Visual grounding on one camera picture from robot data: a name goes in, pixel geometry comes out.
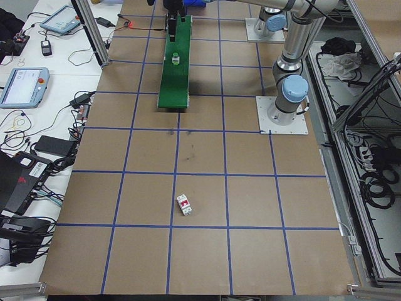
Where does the black computer box with label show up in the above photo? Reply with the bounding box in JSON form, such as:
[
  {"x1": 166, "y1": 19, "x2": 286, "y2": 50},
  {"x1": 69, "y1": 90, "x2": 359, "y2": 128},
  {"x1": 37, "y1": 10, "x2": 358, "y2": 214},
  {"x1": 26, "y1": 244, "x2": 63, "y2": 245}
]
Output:
[{"x1": 0, "y1": 150, "x2": 54, "y2": 216}]

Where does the grey blue teach pendant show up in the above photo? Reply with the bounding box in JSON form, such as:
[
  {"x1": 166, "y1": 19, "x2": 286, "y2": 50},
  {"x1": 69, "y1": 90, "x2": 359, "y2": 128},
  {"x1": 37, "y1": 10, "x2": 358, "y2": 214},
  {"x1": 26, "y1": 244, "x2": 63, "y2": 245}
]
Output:
[
  {"x1": 0, "y1": 67, "x2": 51, "y2": 110},
  {"x1": 39, "y1": 4, "x2": 81, "y2": 36}
]

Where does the aluminium profile post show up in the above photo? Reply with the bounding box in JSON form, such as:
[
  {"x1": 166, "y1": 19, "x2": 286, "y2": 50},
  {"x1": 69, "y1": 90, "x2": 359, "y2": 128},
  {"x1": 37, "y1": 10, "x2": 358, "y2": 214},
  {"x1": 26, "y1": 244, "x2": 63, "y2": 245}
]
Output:
[{"x1": 71, "y1": 0, "x2": 111, "y2": 66}]

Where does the green belt conveyor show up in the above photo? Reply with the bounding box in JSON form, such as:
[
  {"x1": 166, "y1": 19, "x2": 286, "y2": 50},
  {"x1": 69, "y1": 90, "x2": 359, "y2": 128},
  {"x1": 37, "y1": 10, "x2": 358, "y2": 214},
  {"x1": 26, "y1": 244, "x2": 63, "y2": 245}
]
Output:
[{"x1": 155, "y1": 14, "x2": 194, "y2": 114}]

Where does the small board with orange connectors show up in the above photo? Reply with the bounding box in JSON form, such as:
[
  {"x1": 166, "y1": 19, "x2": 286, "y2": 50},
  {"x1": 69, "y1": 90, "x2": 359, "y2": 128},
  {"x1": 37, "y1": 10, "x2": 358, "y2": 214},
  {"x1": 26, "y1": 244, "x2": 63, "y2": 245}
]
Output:
[{"x1": 76, "y1": 104, "x2": 91, "y2": 122}]

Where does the black electronics box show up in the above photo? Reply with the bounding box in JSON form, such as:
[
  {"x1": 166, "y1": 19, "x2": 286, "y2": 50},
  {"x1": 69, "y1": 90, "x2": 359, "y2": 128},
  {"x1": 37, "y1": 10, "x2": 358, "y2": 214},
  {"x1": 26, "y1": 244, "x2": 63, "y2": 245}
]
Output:
[{"x1": 0, "y1": 214, "x2": 53, "y2": 267}]

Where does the white red circuit breaker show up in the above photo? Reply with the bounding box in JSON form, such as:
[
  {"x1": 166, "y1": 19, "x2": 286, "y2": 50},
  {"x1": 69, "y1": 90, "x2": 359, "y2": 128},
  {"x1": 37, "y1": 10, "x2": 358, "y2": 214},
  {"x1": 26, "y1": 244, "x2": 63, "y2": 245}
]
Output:
[{"x1": 176, "y1": 194, "x2": 194, "y2": 217}]

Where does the large black power adapter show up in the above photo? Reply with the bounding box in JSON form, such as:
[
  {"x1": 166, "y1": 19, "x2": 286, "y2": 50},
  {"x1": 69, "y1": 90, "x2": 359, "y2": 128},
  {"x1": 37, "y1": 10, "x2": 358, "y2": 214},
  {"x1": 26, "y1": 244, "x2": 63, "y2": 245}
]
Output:
[{"x1": 33, "y1": 135, "x2": 78, "y2": 157}]

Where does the black cable coil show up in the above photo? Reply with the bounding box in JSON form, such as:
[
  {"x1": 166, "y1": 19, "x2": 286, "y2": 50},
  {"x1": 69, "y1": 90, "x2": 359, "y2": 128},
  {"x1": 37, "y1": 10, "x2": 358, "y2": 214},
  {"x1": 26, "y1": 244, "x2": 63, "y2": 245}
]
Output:
[{"x1": 360, "y1": 167, "x2": 399, "y2": 208}]

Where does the white crumpled cloth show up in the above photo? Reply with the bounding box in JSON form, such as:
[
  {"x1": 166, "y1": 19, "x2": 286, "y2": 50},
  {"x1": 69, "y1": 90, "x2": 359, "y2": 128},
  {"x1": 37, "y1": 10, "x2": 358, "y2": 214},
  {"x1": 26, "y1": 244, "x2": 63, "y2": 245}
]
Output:
[{"x1": 324, "y1": 52, "x2": 364, "y2": 82}]

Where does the black crumpled cloth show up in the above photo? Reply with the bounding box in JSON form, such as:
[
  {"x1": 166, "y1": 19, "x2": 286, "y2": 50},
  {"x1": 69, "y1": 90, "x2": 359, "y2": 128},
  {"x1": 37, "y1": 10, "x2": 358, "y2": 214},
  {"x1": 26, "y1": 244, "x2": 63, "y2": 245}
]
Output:
[{"x1": 321, "y1": 36, "x2": 357, "y2": 55}]

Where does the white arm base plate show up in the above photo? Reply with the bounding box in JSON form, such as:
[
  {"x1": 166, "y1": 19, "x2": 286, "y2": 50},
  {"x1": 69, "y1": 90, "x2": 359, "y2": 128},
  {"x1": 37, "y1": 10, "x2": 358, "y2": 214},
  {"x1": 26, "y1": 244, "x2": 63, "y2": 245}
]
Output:
[
  {"x1": 244, "y1": 17, "x2": 288, "y2": 43},
  {"x1": 256, "y1": 95, "x2": 310, "y2": 136}
]

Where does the black bag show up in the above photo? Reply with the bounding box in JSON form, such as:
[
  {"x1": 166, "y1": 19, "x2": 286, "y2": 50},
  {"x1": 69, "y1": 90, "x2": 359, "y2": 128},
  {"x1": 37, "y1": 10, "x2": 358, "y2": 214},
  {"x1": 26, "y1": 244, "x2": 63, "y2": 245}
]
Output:
[{"x1": 0, "y1": 8, "x2": 26, "y2": 65}]

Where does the black power supply box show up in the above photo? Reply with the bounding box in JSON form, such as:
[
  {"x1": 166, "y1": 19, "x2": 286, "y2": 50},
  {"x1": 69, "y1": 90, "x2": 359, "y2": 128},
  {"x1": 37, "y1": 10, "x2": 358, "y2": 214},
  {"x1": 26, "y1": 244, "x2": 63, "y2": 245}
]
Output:
[{"x1": 372, "y1": 146, "x2": 400, "y2": 164}]

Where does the yellow cable loop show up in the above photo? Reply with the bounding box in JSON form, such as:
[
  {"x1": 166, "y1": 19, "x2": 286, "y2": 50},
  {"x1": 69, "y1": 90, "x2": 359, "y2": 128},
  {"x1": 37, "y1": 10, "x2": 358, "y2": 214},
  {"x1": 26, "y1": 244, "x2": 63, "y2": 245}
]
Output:
[{"x1": 11, "y1": 116, "x2": 29, "y2": 130}]

